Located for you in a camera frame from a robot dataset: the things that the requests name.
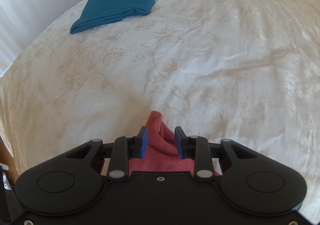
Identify red pants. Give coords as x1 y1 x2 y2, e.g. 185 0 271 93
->
128 110 222 177

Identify cream floral bedspread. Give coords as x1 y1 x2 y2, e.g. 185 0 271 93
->
1 0 319 223

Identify teal folded cloth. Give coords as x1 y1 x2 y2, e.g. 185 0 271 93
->
70 0 155 34

